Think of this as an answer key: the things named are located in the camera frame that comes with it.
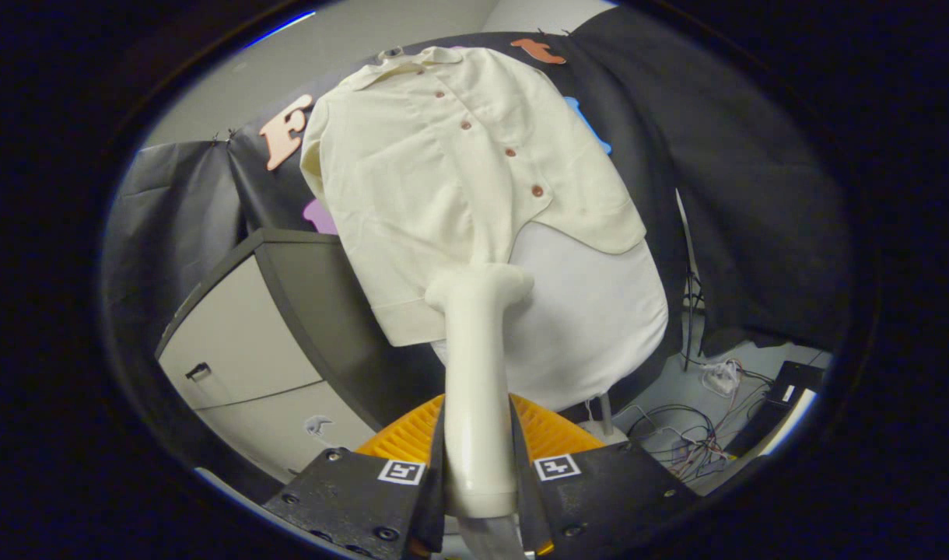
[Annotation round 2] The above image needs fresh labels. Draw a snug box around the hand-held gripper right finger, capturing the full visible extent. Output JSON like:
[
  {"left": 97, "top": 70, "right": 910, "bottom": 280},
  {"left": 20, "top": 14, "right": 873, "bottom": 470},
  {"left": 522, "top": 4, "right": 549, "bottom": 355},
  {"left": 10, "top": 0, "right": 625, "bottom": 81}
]
[{"left": 508, "top": 393, "right": 697, "bottom": 558}]

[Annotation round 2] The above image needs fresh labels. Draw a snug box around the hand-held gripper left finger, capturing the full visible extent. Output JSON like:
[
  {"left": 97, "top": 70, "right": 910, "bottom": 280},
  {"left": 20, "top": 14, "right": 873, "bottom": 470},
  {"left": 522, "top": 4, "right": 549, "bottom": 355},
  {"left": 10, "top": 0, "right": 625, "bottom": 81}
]
[{"left": 263, "top": 393, "right": 448, "bottom": 560}]

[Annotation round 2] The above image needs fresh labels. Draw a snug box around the white garment steamer head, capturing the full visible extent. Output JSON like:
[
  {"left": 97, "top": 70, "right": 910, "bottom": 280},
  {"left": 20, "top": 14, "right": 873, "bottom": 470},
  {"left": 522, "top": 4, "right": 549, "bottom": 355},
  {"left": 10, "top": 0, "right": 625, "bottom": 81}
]
[{"left": 425, "top": 263, "right": 535, "bottom": 520}]

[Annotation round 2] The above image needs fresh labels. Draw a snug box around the cream button shirt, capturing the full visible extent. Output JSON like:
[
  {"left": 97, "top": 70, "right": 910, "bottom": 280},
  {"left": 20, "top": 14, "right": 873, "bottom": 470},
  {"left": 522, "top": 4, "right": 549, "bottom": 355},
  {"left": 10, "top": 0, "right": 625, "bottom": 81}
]
[{"left": 299, "top": 45, "right": 648, "bottom": 348}]

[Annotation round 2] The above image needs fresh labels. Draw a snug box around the white padded garment board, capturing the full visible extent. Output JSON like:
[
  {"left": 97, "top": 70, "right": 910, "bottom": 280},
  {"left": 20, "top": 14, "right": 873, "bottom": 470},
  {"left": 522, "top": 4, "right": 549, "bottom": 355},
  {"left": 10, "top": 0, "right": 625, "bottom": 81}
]
[{"left": 430, "top": 222, "right": 670, "bottom": 413}]

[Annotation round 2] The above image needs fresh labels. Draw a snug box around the white stand base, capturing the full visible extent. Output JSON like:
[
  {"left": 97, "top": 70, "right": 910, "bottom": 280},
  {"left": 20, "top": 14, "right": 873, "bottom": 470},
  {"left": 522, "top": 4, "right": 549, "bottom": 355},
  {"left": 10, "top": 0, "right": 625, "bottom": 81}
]
[{"left": 583, "top": 393, "right": 629, "bottom": 446}]

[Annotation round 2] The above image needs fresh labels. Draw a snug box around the white power strip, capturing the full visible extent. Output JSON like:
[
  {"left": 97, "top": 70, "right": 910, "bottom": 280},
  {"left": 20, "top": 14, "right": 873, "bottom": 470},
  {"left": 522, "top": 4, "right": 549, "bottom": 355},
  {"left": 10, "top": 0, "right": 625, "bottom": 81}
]
[{"left": 702, "top": 359, "right": 744, "bottom": 396}]

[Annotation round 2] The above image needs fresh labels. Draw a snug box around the grey and white cabinet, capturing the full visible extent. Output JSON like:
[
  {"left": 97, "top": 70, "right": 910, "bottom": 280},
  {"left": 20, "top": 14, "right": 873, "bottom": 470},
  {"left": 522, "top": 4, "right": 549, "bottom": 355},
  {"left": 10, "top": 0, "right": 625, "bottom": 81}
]
[{"left": 154, "top": 227, "right": 448, "bottom": 487}]

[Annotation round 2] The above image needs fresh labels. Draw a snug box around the thin metal stand pole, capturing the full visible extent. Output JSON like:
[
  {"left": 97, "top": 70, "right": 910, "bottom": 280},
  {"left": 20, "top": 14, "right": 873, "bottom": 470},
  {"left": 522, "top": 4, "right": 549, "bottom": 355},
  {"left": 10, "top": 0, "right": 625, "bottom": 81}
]
[{"left": 675, "top": 189, "right": 697, "bottom": 368}]

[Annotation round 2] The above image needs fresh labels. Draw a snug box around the black box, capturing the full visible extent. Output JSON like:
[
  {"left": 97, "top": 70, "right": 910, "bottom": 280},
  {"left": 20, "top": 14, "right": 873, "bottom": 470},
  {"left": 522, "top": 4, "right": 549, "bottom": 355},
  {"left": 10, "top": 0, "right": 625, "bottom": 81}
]
[{"left": 725, "top": 360, "right": 825, "bottom": 458}]

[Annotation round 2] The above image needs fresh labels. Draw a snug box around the black backdrop cloth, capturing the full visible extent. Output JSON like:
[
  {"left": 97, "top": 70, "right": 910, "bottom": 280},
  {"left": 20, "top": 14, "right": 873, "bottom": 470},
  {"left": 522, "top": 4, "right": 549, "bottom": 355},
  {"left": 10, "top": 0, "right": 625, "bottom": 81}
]
[{"left": 101, "top": 6, "right": 856, "bottom": 467}]

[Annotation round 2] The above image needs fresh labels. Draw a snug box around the ceiling light panel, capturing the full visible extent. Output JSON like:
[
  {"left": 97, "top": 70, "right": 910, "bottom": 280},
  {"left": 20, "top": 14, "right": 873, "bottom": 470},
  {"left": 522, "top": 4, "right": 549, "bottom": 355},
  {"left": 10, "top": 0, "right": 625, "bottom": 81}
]
[{"left": 241, "top": 9, "right": 317, "bottom": 49}]

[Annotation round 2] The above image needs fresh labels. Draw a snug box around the tangle of cables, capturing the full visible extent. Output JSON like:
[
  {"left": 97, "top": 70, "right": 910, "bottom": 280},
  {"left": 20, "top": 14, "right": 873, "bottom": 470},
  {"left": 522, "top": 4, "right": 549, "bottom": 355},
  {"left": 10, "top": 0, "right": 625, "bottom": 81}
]
[{"left": 629, "top": 366, "right": 771, "bottom": 479}]

